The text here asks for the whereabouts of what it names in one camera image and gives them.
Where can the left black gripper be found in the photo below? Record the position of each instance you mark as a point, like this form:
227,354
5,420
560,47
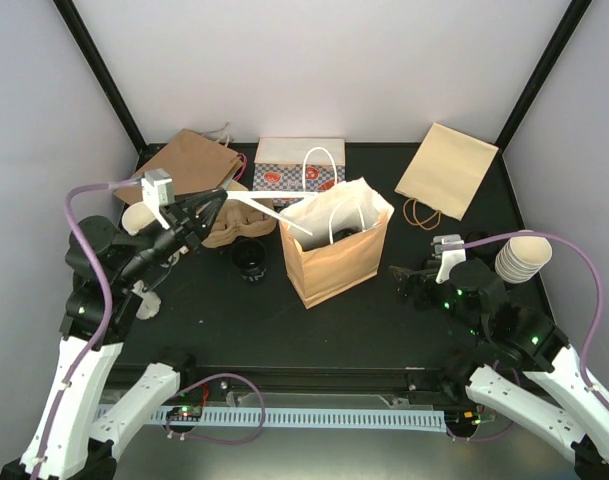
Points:
185,217

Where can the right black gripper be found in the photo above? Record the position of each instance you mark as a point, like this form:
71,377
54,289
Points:
422,301

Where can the white straw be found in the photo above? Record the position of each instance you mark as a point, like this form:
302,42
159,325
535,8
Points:
238,194
262,208

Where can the orange paper bag white handles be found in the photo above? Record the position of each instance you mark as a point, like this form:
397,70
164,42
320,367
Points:
319,268

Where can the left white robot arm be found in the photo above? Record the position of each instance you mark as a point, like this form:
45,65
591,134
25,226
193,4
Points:
70,442

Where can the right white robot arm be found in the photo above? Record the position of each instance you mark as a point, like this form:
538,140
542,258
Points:
516,361

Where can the black coffee cup open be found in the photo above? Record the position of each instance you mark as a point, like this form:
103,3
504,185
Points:
248,256

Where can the brown kraft paper bag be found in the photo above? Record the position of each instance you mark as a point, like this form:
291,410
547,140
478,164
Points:
194,163

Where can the left stack paper cups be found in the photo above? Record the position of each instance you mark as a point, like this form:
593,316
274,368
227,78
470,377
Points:
136,217

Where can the stack paper cups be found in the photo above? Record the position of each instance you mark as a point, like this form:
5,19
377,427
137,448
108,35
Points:
521,258
136,217

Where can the blue checkered paper bag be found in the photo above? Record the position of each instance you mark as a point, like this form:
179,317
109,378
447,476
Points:
298,164

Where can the white wrapped straws bundle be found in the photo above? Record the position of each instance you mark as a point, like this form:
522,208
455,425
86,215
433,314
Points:
150,301

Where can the right stack paper cups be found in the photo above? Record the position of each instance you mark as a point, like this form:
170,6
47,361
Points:
521,258

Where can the right base circuit board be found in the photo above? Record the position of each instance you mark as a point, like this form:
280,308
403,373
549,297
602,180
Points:
471,417

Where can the base circuit board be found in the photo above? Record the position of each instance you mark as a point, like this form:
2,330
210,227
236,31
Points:
184,413
471,417

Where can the left base circuit board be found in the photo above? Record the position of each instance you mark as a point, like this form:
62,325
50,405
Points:
184,413

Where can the tan paper bag brown handles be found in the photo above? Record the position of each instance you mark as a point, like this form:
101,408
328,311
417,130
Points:
444,176

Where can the light blue cable duct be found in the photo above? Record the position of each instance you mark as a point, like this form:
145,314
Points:
307,418

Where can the left black frame post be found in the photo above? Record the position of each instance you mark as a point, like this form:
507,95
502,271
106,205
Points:
87,46

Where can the black frame post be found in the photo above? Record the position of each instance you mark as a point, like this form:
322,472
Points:
87,46
562,34

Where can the right black frame post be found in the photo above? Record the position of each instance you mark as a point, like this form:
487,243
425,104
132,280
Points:
562,34

